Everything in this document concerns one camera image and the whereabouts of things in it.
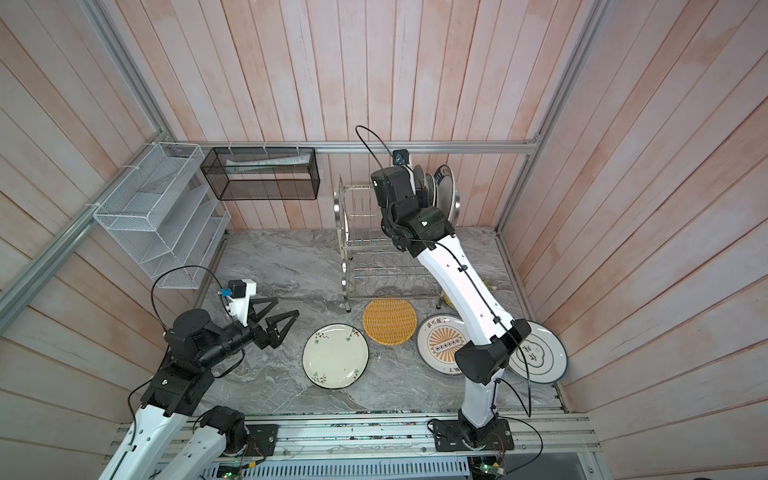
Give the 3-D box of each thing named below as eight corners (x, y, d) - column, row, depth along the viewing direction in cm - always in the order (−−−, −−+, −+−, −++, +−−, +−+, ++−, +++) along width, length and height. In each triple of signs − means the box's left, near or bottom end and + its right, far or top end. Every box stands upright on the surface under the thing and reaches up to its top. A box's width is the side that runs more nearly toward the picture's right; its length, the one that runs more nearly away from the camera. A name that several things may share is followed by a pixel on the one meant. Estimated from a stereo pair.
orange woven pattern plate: (362, 345, 91) (361, 342, 90) (363, 301, 101) (363, 298, 100) (418, 345, 91) (418, 342, 90) (414, 301, 101) (414, 298, 100)
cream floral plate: (297, 389, 83) (296, 387, 82) (308, 326, 96) (306, 323, 94) (367, 389, 83) (367, 387, 82) (369, 326, 96) (368, 323, 94)
